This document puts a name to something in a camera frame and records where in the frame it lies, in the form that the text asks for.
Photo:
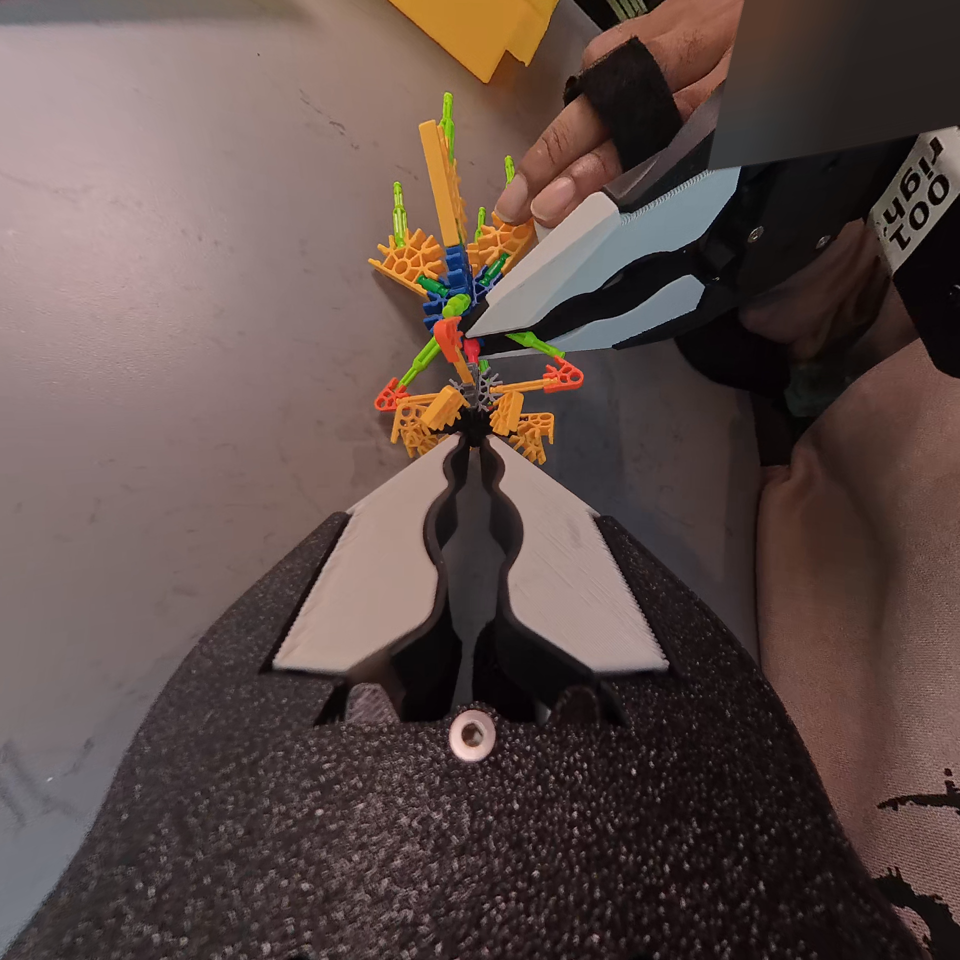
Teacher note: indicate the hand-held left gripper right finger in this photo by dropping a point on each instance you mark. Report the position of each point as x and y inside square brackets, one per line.
[585, 592]

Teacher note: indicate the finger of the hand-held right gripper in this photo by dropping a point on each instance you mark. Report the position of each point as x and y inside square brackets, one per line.
[600, 247]
[652, 315]

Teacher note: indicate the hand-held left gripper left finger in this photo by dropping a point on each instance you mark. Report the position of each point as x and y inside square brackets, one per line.
[360, 592]

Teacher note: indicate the yellow black toy wheel assembly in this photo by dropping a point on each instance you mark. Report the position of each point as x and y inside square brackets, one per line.
[420, 427]

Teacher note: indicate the large blue green toy assembly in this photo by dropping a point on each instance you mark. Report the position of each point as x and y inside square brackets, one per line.
[409, 259]

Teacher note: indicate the person's right forearm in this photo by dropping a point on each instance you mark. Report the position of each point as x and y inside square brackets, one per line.
[825, 300]

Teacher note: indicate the grey desk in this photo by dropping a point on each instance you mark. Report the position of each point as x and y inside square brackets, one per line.
[187, 337]

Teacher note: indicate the person's right hand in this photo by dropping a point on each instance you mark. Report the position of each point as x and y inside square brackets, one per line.
[562, 172]

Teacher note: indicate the yellow plastic bin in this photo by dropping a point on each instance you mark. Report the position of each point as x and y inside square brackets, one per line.
[480, 30]

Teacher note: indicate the person's torso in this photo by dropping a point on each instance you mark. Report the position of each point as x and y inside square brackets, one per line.
[862, 600]

